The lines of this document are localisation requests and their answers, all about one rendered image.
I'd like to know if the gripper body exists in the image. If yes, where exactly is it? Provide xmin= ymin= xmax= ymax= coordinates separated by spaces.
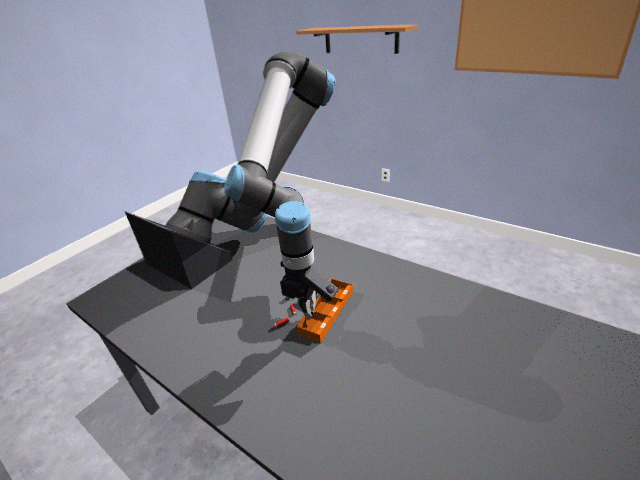
xmin=280 ymin=261 xmax=314 ymax=299

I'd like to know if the orange bin rack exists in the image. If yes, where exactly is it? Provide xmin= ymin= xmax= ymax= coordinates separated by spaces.
xmin=296 ymin=279 xmax=353 ymax=343

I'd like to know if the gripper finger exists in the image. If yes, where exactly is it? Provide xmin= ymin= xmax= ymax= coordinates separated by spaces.
xmin=307 ymin=291 xmax=317 ymax=316
xmin=292 ymin=292 xmax=312 ymax=320

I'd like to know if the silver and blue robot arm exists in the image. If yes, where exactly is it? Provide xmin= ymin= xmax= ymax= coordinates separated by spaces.
xmin=165 ymin=51 xmax=335 ymax=270

